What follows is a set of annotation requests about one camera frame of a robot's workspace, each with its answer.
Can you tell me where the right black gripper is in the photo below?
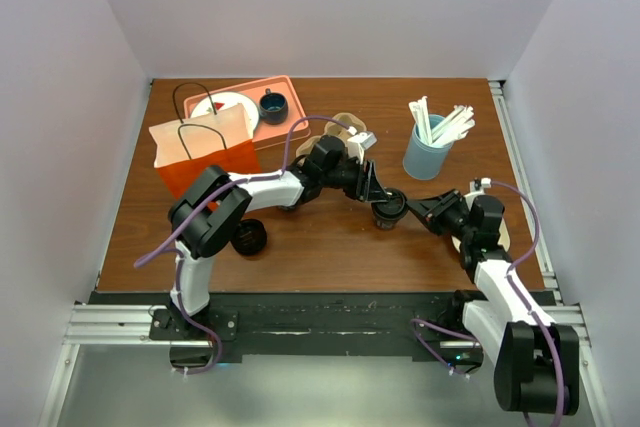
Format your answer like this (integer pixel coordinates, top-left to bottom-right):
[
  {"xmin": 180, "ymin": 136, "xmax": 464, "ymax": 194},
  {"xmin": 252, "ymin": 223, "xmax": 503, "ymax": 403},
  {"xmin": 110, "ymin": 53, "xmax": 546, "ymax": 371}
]
[{"xmin": 403, "ymin": 191, "xmax": 472, "ymax": 243}]

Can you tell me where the pink plastic tray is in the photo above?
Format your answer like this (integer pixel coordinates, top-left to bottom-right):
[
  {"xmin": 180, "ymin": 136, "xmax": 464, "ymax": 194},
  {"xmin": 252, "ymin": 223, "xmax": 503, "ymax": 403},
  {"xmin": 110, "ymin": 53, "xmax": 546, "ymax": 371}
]
[{"xmin": 184, "ymin": 75, "xmax": 310, "ymax": 149}]

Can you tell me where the black cup lid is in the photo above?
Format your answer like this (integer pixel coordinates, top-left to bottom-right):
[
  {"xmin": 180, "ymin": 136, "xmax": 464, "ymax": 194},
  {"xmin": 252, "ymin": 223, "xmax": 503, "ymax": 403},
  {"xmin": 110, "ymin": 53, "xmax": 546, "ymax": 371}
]
[
  {"xmin": 372, "ymin": 188, "xmax": 408, "ymax": 221},
  {"xmin": 231, "ymin": 219, "xmax": 268, "ymax": 257}
]

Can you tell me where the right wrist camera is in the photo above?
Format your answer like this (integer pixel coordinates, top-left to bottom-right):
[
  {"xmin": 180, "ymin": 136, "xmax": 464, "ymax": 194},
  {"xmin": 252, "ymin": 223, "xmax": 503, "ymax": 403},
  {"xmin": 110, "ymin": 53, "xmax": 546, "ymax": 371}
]
[{"xmin": 465, "ymin": 177, "xmax": 491, "ymax": 202}]

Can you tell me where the light blue straw holder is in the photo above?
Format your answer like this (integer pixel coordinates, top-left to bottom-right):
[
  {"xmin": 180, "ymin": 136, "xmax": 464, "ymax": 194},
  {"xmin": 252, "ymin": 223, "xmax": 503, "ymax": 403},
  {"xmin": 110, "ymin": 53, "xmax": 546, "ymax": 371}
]
[{"xmin": 402, "ymin": 125, "xmax": 453, "ymax": 180}]

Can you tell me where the dark blue ceramic cup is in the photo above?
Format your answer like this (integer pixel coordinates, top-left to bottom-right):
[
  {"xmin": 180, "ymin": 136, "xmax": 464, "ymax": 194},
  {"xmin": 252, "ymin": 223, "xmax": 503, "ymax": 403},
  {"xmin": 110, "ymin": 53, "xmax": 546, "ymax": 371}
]
[{"xmin": 258, "ymin": 88, "xmax": 289, "ymax": 125}]

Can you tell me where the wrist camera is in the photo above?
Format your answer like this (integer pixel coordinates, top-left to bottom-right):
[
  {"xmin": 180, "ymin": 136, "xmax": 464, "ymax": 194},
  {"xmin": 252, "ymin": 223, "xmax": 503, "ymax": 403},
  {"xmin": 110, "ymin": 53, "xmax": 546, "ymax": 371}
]
[
  {"xmin": 346, "ymin": 127, "xmax": 377, "ymax": 163},
  {"xmin": 465, "ymin": 177, "xmax": 491, "ymax": 202}
]

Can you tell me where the dark coffee cup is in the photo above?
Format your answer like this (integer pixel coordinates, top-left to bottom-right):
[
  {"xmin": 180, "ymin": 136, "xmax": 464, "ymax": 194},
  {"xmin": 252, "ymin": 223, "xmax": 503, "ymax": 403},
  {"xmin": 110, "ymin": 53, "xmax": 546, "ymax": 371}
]
[
  {"xmin": 373, "ymin": 216, "xmax": 397, "ymax": 230},
  {"xmin": 277, "ymin": 204, "xmax": 298, "ymax": 212}
]

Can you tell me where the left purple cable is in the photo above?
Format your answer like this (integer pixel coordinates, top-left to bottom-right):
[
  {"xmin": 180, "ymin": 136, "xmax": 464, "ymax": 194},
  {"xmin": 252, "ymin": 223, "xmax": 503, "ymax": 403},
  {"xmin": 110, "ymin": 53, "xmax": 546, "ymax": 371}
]
[{"xmin": 133, "ymin": 115, "xmax": 359, "ymax": 269}]

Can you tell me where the black cup lid on table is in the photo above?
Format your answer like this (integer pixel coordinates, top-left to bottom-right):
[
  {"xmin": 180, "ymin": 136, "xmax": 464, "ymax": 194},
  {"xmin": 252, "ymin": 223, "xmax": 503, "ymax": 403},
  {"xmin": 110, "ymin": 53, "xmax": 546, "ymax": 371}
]
[{"xmin": 231, "ymin": 219, "xmax": 268, "ymax": 257}]

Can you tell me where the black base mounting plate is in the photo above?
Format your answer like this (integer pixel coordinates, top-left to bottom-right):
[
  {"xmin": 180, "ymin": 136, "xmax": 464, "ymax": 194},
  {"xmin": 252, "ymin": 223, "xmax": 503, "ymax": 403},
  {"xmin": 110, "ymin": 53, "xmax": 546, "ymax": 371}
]
[{"xmin": 149, "ymin": 291, "xmax": 501, "ymax": 373}]

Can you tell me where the aluminium frame rail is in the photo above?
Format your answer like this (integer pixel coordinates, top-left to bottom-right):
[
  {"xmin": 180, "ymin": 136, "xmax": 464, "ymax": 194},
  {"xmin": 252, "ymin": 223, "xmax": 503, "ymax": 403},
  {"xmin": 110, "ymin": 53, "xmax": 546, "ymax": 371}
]
[{"xmin": 488, "ymin": 80, "xmax": 560, "ymax": 299}]

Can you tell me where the white wrapped straws bundle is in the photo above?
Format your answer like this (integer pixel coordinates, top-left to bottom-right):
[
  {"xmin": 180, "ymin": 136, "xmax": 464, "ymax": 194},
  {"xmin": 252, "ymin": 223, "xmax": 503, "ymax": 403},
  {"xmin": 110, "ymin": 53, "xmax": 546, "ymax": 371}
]
[{"xmin": 408, "ymin": 96, "xmax": 475, "ymax": 148}]

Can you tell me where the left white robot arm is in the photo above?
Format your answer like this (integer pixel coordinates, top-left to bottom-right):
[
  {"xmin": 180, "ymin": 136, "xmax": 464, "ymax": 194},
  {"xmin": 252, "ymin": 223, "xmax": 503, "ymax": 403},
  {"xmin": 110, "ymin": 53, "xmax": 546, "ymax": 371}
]
[{"xmin": 169, "ymin": 131, "xmax": 389, "ymax": 339}]

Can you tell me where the white panda dish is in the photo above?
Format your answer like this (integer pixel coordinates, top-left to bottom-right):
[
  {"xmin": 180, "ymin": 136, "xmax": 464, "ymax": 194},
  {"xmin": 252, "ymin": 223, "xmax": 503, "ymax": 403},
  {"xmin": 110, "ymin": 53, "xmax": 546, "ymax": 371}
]
[{"xmin": 451, "ymin": 220, "xmax": 511, "ymax": 252}]

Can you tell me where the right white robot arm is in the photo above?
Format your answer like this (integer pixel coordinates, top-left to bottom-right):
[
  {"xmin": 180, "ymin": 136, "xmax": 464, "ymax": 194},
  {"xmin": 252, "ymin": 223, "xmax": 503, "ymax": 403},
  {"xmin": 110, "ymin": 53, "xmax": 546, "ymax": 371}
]
[{"xmin": 407, "ymin": 185, "xmax": 580, "ymax": 426}]

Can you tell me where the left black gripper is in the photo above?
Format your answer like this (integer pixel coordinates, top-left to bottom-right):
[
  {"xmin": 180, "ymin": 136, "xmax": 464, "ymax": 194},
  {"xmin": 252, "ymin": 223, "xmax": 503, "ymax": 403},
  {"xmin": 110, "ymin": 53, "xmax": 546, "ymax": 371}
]
[{"xmin": 321, "ymin": 162, "xmax": 383, "ymax": 209}]

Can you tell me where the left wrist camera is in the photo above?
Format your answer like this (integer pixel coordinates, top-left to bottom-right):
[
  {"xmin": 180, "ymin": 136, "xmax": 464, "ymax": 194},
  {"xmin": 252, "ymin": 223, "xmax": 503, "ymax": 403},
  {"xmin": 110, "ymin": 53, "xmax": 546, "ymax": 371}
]
[{"xmin": 346, "ymin": 127, "xmax": 377, "ymax": 163}]

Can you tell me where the white plate with strawberry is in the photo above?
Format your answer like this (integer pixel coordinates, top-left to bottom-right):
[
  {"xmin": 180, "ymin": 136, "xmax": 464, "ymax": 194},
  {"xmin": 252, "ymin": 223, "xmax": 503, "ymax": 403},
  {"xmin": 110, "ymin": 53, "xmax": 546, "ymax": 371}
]
[{"xmin": 189, "ymin": 91, "xmax": 260, "ymax": 132}]

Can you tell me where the orange paper bag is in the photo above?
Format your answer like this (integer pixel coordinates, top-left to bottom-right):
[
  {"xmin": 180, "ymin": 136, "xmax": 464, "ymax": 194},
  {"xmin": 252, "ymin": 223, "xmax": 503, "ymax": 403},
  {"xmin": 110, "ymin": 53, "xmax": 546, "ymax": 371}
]
[{"xmin": 140, "ymin": 80, "xmax": 262, "ymax": 198}]

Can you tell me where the cardboard cup carrier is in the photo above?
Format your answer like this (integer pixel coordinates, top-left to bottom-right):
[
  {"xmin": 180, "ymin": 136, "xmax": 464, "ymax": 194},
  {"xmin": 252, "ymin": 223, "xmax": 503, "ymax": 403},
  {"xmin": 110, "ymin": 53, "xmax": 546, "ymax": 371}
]
[{"xmin": 296, "ymin": 112, "xmax": 367, "ymax": 156}]

